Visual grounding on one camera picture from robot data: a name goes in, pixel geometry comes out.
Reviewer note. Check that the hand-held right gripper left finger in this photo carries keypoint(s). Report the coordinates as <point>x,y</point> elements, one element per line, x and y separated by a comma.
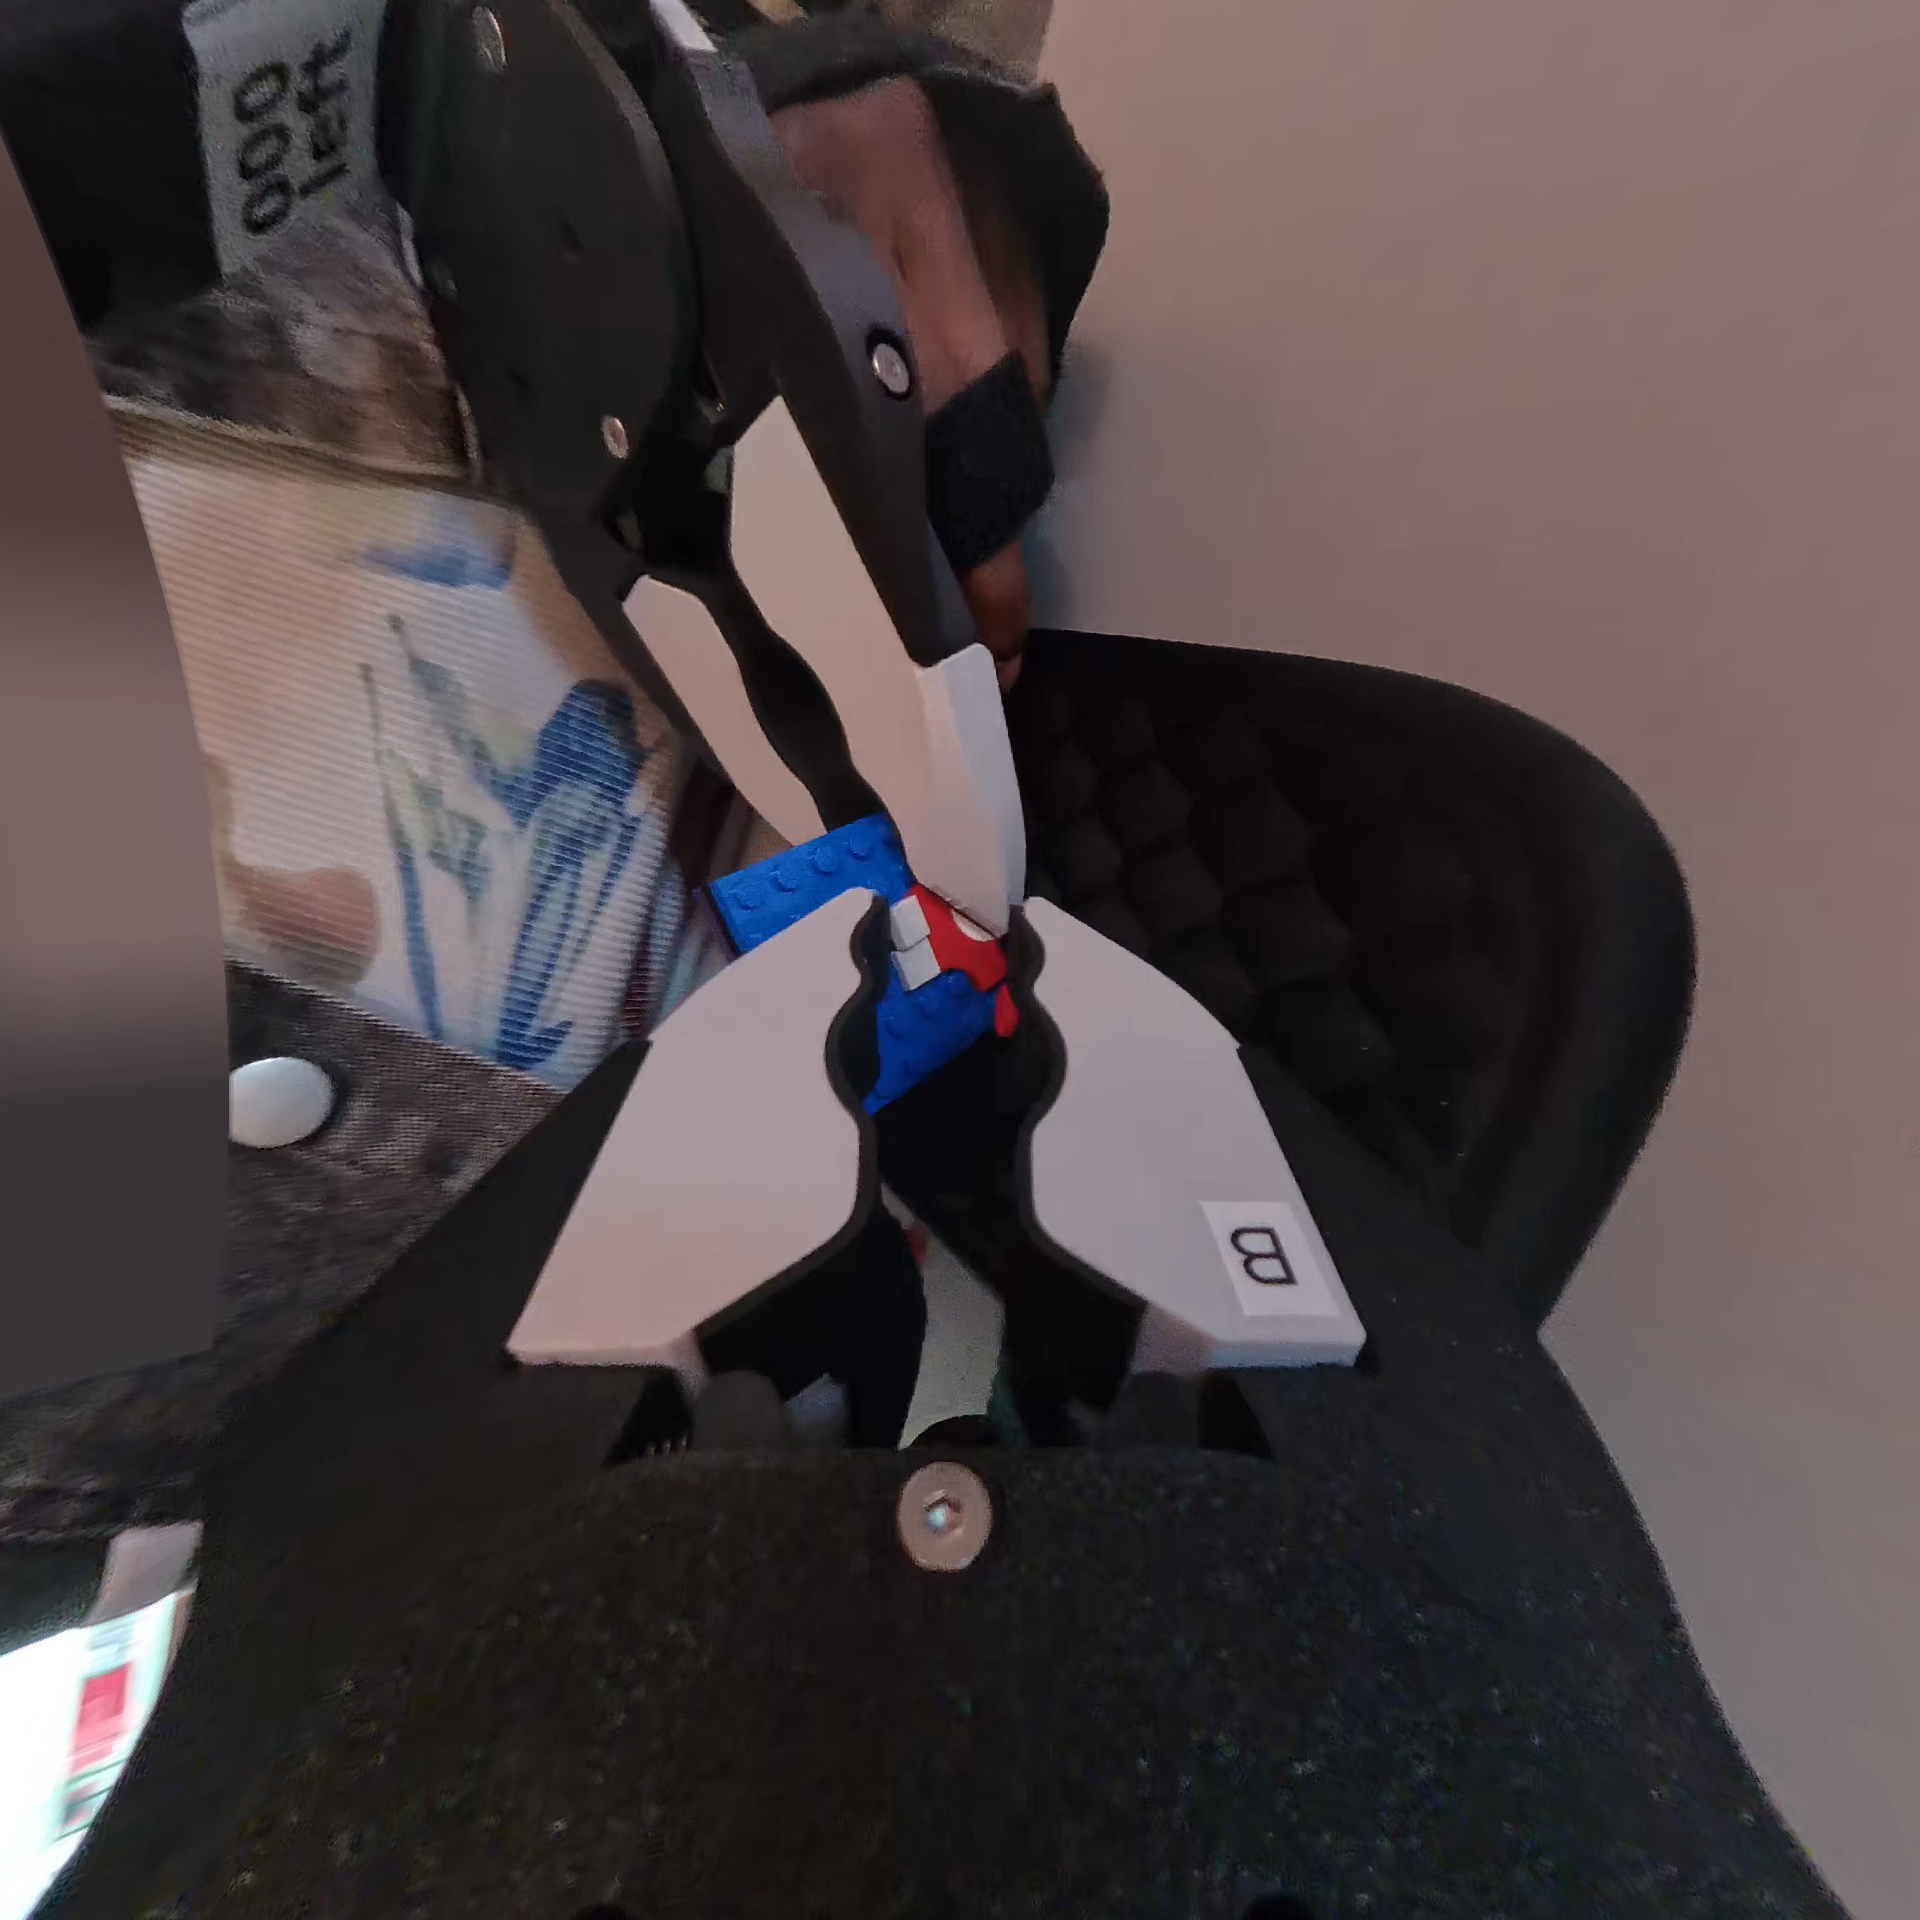
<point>703,1184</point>

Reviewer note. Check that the red white toy tiles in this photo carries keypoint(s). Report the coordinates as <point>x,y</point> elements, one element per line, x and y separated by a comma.
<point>943,911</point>

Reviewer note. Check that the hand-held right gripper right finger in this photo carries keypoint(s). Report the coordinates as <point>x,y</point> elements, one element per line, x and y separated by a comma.
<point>1155,1153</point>

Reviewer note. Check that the blue toy plate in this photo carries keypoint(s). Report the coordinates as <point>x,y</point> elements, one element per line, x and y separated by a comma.
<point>810,876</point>

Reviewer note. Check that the black foam-lined case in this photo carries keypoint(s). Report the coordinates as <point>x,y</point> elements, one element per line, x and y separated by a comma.
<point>1349,901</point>

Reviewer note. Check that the person's left hand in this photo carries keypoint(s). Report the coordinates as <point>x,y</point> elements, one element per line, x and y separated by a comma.
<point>930,255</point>

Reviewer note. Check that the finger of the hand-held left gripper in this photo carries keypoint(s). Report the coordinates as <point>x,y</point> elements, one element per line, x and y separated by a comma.
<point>838,599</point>
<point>703,660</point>

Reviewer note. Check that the white object with red label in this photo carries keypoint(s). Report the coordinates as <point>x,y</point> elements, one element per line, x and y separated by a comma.
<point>89,1698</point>

